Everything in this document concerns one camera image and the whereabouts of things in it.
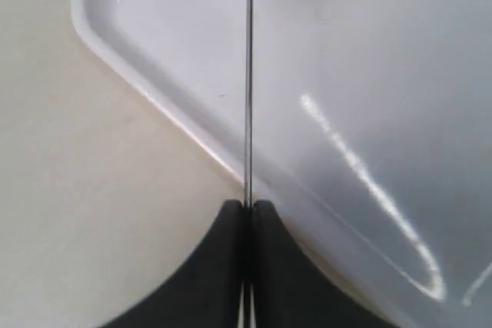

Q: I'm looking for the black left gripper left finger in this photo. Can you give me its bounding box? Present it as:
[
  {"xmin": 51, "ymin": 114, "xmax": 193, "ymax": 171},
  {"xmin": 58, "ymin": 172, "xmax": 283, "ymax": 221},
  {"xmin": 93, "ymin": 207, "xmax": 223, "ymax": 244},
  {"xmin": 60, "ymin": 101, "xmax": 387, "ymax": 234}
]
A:
[{"xmin": 105, "ymin": 200, "xmax": 246, "ymax": 327}]

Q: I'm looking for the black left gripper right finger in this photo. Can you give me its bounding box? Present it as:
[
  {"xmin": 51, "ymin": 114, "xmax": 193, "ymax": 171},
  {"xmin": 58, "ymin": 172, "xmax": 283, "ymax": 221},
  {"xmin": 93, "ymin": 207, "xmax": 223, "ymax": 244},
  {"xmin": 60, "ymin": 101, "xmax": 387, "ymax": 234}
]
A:
[{"xmin": 250, "ymin": 200, "xmax": 393, "ymax": 328}]

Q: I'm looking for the thin metal skewer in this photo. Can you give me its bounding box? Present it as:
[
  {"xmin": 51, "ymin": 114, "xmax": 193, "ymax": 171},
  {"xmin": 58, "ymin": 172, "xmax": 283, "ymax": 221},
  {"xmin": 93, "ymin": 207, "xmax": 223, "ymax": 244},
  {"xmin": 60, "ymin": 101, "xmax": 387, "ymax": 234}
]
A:
[{"xmin": 237, "ymin": 0, "xmax": 258, "ymax": 328}]

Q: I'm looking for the white plastic tray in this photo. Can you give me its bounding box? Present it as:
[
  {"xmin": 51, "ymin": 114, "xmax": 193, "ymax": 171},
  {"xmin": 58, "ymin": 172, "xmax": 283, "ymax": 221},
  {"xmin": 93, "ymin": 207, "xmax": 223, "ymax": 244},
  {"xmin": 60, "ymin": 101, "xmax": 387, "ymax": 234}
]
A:
[{"xmin": 71, "ymin": 0, "xmax": 491, "ymax": 327}]

